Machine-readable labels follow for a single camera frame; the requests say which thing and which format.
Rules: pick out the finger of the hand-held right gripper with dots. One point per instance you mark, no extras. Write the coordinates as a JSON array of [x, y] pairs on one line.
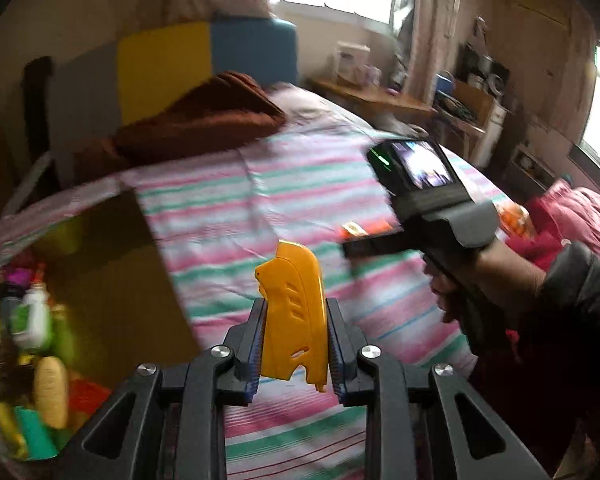
[[380, 247]]

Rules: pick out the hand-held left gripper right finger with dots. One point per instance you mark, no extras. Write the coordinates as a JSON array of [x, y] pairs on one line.
[[336, 345]]

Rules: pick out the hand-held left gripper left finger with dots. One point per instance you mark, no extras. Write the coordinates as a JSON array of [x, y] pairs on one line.
[[257, 345]]

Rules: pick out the orange tag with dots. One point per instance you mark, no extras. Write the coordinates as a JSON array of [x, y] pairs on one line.
[[352, 230]]

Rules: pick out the yellow plastic piece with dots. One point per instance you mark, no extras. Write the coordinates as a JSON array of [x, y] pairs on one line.
[[292, 320]]

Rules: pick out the gold metal tray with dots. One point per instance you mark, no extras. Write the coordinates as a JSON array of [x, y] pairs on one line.
[[115, 285]]

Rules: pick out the red orange small item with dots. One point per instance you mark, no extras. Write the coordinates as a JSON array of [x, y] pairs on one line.
[[87, 395]]

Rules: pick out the cream oblong object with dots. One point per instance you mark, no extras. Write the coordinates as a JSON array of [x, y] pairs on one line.
[[52, 392]]

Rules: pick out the white green bottle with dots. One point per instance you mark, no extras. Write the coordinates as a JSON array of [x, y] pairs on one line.
[[32, 316]]

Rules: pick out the green plastic toy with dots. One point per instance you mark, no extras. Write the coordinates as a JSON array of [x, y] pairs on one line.
[[35, 435]]

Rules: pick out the purple plastic toy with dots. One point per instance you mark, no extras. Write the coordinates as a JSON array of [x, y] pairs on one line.
[[17, 276]]

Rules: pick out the grey capped bottle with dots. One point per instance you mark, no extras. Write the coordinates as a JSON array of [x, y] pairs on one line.
[[7, 300]]

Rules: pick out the person's right forearm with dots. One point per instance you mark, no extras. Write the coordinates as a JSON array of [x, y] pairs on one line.
[[575, 295]]

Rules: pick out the person's right hand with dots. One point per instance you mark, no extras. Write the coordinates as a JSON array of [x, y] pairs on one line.
[[510, 280]]

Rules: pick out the orange bag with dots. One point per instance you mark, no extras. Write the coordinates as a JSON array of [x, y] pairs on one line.
[[516, 220]]

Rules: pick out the white cabinet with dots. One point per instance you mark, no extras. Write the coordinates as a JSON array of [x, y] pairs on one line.
[[492, 135]]

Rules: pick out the striped bed blanket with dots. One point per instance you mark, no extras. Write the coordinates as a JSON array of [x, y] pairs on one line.
[[280, 190]]

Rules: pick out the cardboard box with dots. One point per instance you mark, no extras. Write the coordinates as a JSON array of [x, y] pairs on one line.
[[475, 100]]

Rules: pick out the pink quilted cloth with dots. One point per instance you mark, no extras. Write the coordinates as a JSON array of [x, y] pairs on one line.
[[570, 220]]

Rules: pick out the blue jug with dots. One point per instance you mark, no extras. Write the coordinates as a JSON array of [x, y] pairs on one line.
[[445, 84]]

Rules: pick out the wooden side shelf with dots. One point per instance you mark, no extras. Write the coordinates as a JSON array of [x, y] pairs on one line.
[[375, 96]]

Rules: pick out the white carton box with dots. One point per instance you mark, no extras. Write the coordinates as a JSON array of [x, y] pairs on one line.
[[352, 61]]

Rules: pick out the sheer side curtain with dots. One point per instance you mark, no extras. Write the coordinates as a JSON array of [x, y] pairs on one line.
[[425, 15]]

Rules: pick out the brown blanket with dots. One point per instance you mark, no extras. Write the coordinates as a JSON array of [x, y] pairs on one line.
[[195, 120]]

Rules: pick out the grey yellow blue headboard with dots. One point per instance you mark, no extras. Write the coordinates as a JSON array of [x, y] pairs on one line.
[[165, 65]]

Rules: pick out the black rolled mat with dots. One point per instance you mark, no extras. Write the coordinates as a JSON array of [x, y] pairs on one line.
[[37, 110]]

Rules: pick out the white bed rail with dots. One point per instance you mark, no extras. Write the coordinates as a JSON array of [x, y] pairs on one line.
[[27, 182]]

